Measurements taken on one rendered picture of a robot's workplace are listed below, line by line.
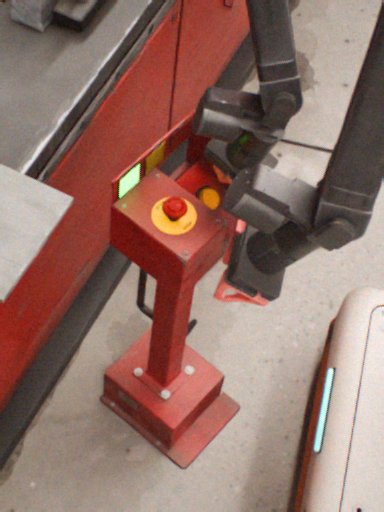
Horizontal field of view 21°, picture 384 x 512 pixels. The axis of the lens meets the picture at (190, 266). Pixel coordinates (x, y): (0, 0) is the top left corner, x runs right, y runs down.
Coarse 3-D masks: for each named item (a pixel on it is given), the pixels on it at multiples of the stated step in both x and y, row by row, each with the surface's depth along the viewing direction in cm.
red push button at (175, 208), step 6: (168, 198) 166; (174, 198) 166; (180, 198) 166; (168, 204) 165; (174, 204) 165; (180, 204) 165; (186, 204) 166; (168, 210) 165; (174, 210) 165; (180, 210) 165; (186, 210) 165; (168, 216) 166; (174, 216) 165; (180, 216) 165
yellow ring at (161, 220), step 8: (160, 200) 169; (160, 208) 168; (192, 208) 169; (152, 216) 167; (160, 216) 167; (184, 216) 168; (192, 216) 168; (160, 224) 166; (168, 224) 167; (176, 224) 167; (184, 224) 167; (192, 224) 167; (168, 232) 166; (176, 232) 166; (184, 232) 166
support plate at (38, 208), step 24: (0, 168) 143; (0, 192) 141; (24, 192) 141; (48, 192) 141; (0, 216) 139; (24, 216) 139; (48, 216) 139; (0, 240) 137; (24, 240) 137; (0, 264) 135; (24, 264) 135; (0, 288) 133
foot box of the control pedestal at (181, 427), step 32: (128, 352) 228; (192, 352) 229; (128, 384) 224; (192, 384) 225; (128, 416) 232; (160, 416) 221; (192, 416) 228; (224, 416) 234; (160, 448) 229; (192, 448) 229
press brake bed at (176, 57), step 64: (192, 0) 201; (128, 64) 182; (192, 64) 222; (256, 64) 289; (128, 128) 199; (64, 192) 180; (64, 256) 196; (0, 320) 178; (64, 320) 239; (0, 384) 194; (0, 448) 222
